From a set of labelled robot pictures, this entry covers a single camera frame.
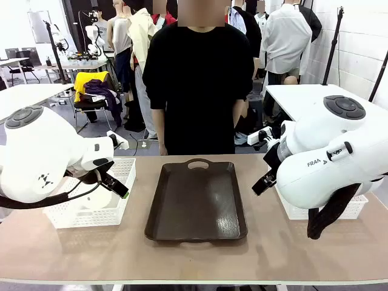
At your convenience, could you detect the mannequin in grey tank top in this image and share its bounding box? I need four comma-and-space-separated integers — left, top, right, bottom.
106, 0, 133, 95

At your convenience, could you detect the black metal chair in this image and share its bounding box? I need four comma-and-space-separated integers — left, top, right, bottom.
73, 98, 122, 130

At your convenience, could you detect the whiteboard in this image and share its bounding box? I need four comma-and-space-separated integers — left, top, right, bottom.
27, 10, 53, 44

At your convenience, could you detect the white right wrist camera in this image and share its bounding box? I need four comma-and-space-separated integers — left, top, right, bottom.
247, 126, 274, 150

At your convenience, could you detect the mannequin in black jacket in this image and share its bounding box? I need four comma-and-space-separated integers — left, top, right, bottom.
298, 4, 323, 44

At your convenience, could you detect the mannequin red top blue shirt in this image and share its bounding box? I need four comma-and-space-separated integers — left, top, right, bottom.
150, 0, 178, 28

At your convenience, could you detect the yellow garment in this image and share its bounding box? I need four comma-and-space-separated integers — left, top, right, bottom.
73, 71, 110, 103

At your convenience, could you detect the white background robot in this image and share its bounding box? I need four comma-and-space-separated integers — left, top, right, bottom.
85, 25, 107, 59

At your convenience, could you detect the long white table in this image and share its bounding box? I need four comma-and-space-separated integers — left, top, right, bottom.
0, 83, 75, 122

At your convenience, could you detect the mannequin in white shirt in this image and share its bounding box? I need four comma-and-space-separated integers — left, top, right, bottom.
261, 0, 313, 85

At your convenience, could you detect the white side table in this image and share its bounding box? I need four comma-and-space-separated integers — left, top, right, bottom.
264, 84, 388, 122

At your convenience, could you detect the white perforated plastic basket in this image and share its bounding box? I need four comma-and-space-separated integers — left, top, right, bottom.
44, 157, 137, 230
274, 181, 369, 221

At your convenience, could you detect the tall black tripod stand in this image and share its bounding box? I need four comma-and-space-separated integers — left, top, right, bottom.
322, 5, 346, 86

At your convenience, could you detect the dark brown plastic tray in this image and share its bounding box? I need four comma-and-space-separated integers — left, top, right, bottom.
144, 158, 249, 243

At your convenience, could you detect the person's right forearm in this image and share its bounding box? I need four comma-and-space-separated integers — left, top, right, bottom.
150, 107, 168, 149

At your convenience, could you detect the person in black sweater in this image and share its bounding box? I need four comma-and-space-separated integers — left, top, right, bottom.
142, 0, 255, 156

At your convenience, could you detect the mannequin in dark coat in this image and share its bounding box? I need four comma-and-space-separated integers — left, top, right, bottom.
227, 0, 263, 80

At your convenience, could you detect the cluttered background table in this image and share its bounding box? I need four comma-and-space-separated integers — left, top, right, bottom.
32, 51, 109, 83

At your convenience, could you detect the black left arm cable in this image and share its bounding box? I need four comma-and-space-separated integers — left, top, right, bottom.
0, 169, 102, 210

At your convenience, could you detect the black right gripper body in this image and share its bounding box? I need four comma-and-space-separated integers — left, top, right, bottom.
262, 141, 285, 173

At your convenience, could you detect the black right arm cable sleeve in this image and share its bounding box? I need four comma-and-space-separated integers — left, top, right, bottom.
306, 181, 363, 240

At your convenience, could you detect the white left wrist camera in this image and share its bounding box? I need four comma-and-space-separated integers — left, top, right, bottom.
105, 130, 130, 151

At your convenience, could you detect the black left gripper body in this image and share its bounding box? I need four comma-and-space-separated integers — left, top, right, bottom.
67, 162, 116, 186

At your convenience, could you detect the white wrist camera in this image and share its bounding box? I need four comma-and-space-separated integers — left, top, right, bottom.
105, 130, 130, 151
247, 126, 274, 150

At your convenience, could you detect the person's left forearm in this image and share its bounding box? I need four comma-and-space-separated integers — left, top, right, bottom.
233, 98, 249, 122

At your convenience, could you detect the black office chair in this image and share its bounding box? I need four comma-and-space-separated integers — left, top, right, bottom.
5, 47, 41, 85

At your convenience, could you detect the slanted black stand pole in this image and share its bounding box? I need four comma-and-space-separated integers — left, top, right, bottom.
367, 50, 388, 102

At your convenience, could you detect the purple garment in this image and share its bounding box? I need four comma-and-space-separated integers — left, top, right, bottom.
84, 79, 124, 127

